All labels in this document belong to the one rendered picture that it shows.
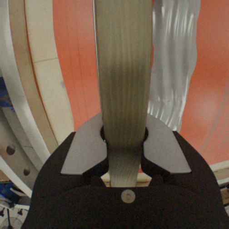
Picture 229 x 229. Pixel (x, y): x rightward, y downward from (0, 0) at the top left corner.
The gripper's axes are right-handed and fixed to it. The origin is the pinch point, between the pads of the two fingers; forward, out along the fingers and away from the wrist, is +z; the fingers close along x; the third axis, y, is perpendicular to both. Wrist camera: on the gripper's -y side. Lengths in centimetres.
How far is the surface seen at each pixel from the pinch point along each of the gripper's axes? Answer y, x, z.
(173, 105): 1.3, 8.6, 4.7
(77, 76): -3.6, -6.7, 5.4
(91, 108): 2.0, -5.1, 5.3
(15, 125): 75, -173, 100
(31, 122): 2.6, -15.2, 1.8
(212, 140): 10.6, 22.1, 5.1
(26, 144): 117, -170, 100
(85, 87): -1.7, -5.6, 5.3
